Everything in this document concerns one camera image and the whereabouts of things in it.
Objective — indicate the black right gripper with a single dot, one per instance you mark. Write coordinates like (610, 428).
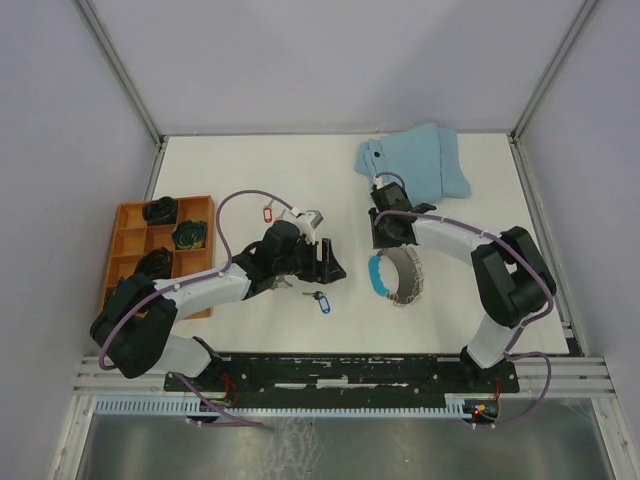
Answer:
(377, 240)

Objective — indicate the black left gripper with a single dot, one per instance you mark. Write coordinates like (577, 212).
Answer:
(330, 270)

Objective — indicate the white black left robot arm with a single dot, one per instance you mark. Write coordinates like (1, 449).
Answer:
(134, 329)

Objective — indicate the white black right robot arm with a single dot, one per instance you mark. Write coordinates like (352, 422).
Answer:
(514, 283)

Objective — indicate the key with blue tag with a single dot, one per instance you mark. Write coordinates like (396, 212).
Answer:
(321, 299)

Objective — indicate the light blue folded cloth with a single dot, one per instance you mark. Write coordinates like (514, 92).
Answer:
(426, 158)

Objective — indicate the key with red tag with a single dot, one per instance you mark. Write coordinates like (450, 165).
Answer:
(267, 212)

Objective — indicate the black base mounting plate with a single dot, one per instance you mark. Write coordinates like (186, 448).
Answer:
(253, 372)

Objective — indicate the orange compartment tray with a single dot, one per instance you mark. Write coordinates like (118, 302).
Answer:
(161, 239)

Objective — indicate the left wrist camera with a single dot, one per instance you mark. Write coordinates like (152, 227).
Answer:
(308, 222)

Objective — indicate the aluminium frame rail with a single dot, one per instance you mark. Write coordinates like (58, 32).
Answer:
(580, 135)

